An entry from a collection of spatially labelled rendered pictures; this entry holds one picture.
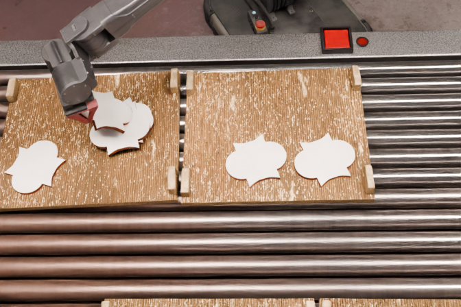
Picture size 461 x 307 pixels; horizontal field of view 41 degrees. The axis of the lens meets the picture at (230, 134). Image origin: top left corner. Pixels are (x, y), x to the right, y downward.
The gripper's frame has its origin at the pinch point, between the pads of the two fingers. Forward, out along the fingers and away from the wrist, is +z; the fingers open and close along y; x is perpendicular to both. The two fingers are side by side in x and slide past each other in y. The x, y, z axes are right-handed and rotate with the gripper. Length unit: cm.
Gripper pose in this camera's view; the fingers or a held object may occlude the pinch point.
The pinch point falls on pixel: (84, 107)
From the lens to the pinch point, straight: 136.9
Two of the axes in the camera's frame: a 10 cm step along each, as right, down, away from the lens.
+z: 0.7, 5.3, 8.5
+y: -3.7, -7.8, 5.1
